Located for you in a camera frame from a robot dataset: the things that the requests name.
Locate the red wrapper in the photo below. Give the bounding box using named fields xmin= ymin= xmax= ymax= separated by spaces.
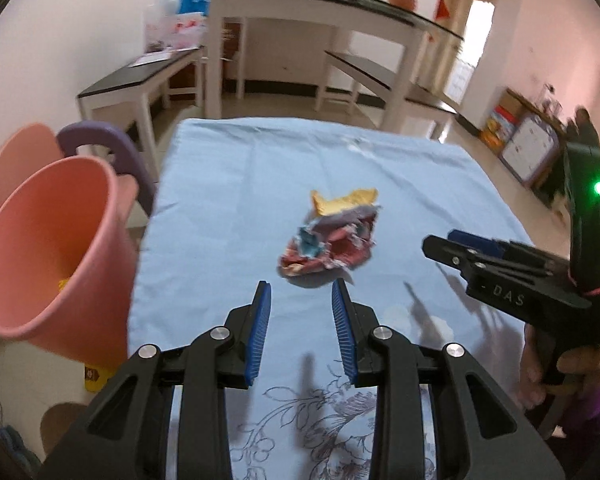
xmin=278 ymin=205 xmax=379 ymax=278

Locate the person's right hand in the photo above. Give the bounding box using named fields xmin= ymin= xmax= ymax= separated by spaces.
xmin=518 ymin=325 xmax=600 ymax=410

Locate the white board on floor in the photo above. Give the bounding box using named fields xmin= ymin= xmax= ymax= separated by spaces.
xmin=500 ymin=114 xmax=559 ymax=188

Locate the colourful cardboard box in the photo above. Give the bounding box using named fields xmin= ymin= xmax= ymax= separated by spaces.
xmin=479 ymin=88 xmax=527 ymax=155

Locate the pink plastic bin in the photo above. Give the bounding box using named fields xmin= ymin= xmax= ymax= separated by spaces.
xmin=0 ymin=156 xmax=137 ymax=370

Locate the right black-top bench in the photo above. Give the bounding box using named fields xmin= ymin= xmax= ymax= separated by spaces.
xmin=314 ymin=51 xmax=457 ymax=139

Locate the black-top bench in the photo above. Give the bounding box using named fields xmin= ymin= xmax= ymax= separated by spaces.
xmin=314 ymin=51 xmax=457 ymax=139
xmin=76 ymin=49 xmax=204 ymax=181

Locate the light blue tablecloth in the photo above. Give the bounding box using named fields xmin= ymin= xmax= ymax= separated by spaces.
xmin=128 ymin=118 xmax=527 ymax=479

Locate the white glass-top table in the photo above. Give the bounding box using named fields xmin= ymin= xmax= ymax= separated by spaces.
xmin=204 ymin=0 xmax=462 ymax=119

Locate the purple chair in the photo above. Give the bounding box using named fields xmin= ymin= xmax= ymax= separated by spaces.
xmin=56 ymin=120 xmax=157 ymax=217

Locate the left black-top bench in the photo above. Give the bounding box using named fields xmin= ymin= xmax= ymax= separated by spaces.
xmin=76 ymin=49 xmax=204 ymax=181

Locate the white plastic bag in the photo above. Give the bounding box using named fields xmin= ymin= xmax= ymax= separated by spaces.
xmin=145 ymin=13 xmax=207 ymax=53

